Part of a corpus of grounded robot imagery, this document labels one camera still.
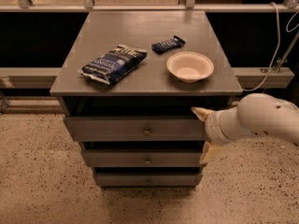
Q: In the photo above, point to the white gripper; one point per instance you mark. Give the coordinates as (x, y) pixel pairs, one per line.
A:
(212, 127)

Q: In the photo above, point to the grey top drawer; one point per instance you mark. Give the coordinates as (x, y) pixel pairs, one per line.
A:
(96, 129)

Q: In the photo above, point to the grey drawer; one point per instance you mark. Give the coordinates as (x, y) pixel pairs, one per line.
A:
(96, 129)
(142, 158)
(147, 180)

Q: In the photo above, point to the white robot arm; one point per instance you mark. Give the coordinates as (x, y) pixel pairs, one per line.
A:
(255, 115)

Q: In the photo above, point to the grey wooden drawer cabinet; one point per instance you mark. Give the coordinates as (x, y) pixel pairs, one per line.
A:
(149, 91)

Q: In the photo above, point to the grey bottom drawer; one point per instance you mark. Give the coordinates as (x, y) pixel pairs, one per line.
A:
(147, 180)

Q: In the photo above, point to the grey middle drawer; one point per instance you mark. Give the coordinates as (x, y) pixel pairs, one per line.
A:
(142, 158)

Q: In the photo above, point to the white paper bowl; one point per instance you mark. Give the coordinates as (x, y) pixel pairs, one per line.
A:
(190, 67)

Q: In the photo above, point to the dark blue snack bar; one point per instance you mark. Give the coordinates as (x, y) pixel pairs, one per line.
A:
(167, 45)

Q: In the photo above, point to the blue chip bag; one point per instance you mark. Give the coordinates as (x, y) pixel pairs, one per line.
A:
(114, 65)

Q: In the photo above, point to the metal railing frame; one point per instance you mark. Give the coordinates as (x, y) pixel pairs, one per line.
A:
(260, 37)

